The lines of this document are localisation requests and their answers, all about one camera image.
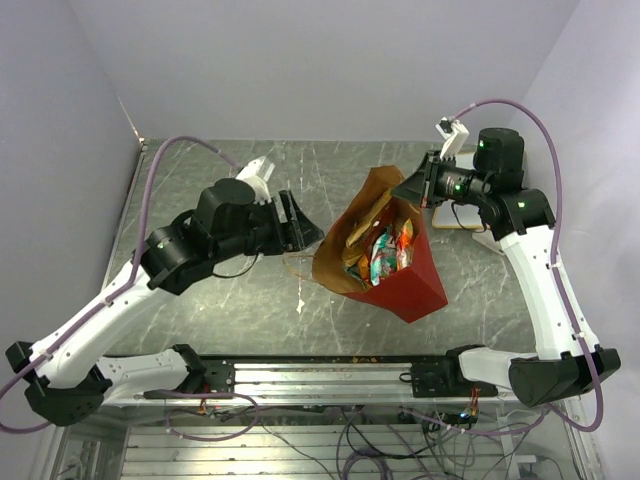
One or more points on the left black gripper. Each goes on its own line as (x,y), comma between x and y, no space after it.
(299,232)

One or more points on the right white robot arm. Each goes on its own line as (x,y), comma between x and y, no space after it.
(568,359)

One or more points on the aluminium rail frame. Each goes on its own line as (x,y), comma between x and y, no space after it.
(329,418)

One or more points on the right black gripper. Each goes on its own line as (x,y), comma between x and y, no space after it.
(421,185)

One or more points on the Doritos chip bag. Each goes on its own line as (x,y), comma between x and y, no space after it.
(366,226)

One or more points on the orange snack packet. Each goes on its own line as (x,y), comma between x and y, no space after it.
(404,244)

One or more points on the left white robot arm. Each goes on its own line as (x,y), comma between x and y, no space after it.
(69,373)

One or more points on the white notepad board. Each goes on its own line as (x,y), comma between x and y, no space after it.
(448,216)

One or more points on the red brown paper bag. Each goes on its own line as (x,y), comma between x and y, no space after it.
(410,293)

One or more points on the teal snack packet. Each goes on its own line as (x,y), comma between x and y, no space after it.
(383,258)

